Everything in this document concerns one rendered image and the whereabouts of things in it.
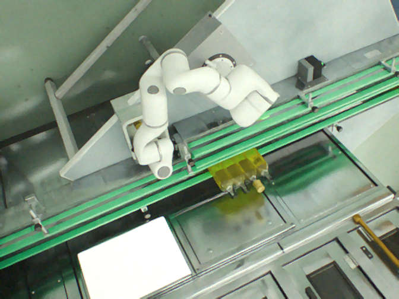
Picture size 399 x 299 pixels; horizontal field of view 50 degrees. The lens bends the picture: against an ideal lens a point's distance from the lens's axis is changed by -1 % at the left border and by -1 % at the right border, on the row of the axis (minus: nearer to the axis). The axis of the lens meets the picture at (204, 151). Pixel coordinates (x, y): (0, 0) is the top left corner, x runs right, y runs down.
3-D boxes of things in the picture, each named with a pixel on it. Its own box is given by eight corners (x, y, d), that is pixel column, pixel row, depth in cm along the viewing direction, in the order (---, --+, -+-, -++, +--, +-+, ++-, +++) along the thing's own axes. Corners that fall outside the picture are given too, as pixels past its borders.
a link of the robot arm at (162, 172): (149, 149, 153) (174, 141, 156) (141, 136, 162) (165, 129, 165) (156, 183, 161) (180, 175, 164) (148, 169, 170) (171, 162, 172)
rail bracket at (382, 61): (376, 64, 207) (395, 79, 199) (379, 51, 202) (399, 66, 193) (382, 61, 208) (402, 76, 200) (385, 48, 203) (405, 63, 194)
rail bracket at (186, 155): (180, 162, 191) (192, 181, 183) (174, 136, 179) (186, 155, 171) (186, 159, 192) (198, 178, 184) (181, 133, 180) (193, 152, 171)
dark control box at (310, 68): (297, 73, 206) (307, 82, 201) (297, 59, 200) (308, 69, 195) (311, 67, 208) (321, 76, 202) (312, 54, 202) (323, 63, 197)
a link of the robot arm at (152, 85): (192, 123, 145) (186, 93, 154) (193, 74, 129) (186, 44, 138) (143, 127, 143) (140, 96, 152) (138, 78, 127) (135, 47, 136)
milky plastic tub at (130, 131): (128, 149, 190) (134, 162, 185) (114, 111, 174) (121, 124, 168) (164, 134, 194) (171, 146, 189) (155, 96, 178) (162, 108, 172)
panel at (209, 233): (75, 256, 187) (96, 326, 165) (73, 253, 185) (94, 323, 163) (256, 175, 206) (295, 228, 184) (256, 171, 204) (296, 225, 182)
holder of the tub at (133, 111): (131, 156, 195) (136, 167, 190) (115, 111, 174) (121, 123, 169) (165, 142, 198) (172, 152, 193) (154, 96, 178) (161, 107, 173)
